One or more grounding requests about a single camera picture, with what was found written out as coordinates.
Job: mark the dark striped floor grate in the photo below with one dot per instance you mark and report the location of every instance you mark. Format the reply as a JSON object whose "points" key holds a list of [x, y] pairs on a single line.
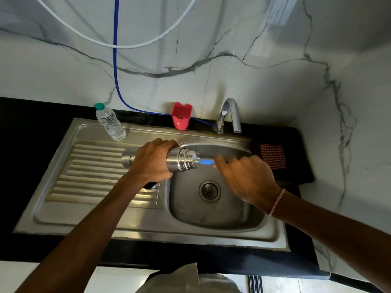
{"points": [[256, 285]]}

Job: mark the person's right forearm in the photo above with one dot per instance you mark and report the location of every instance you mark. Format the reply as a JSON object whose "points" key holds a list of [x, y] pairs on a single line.
{"points": [[336, 238]]}

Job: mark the chrome sink faucet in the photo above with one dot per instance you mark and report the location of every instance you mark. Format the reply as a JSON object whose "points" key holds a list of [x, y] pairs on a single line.
{"points": [[235, 112]]}

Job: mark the steel flask bottle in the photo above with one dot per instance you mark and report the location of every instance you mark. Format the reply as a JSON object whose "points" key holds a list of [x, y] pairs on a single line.
{"points": [[181, 160]]}

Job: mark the clear plastic water bottle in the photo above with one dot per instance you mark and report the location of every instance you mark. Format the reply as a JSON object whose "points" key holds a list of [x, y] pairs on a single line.
{"points": [[111, 123]]}

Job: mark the stainless steel sink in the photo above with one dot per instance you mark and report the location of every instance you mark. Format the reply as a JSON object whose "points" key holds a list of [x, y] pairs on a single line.
{"points": [[189, 216]]}

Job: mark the steel flask cup lid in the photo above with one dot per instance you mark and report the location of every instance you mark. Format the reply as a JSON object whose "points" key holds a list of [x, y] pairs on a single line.
{"points": [[150, 185]]}

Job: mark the blue white bottle brush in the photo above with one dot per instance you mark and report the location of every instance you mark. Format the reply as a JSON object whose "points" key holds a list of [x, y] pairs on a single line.
{"points": [[207, 162]]}

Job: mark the dark woven tray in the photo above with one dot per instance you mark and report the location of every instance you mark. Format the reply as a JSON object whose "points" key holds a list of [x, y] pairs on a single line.
{"points": [[301, 170]]}

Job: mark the person's left forearm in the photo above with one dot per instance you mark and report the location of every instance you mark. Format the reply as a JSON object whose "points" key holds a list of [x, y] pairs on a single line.
{"points": [[82, 238]]}

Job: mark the person's right hand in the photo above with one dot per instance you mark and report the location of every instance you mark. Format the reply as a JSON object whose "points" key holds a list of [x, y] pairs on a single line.
{"points": [[247, 180]]}

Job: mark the dark trousers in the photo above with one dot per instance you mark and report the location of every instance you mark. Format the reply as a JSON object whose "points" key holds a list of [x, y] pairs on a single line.
{"points": [[154, 275]]}

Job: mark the red plastic brush holder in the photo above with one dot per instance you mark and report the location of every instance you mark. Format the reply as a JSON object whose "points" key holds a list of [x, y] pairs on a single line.
{"points": [[181, 122]]}

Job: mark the metal sink drain strainer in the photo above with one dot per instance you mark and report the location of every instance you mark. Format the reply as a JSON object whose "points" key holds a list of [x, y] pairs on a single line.
{"points": [[210, 191]]}

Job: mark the red checkered cloth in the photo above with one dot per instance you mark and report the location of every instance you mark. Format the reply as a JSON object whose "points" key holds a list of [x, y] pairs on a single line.
{"points": [[273, 157]]}

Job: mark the person's left hand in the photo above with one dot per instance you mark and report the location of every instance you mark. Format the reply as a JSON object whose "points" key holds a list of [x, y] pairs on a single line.
{"points": [[149, 164]]}

